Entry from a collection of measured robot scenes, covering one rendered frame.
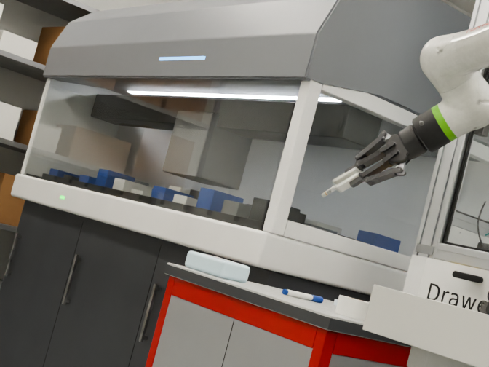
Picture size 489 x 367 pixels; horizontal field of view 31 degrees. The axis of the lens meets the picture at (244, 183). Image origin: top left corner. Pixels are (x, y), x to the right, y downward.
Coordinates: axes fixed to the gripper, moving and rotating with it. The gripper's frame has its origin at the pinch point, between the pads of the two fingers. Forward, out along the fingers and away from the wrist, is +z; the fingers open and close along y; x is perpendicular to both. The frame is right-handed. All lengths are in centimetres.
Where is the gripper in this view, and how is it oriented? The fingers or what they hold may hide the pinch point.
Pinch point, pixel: (348, 179)
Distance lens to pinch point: 218.0
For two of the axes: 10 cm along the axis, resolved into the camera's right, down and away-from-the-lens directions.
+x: -5.5, -3.7, -7.5
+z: -8.0, 4.9, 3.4
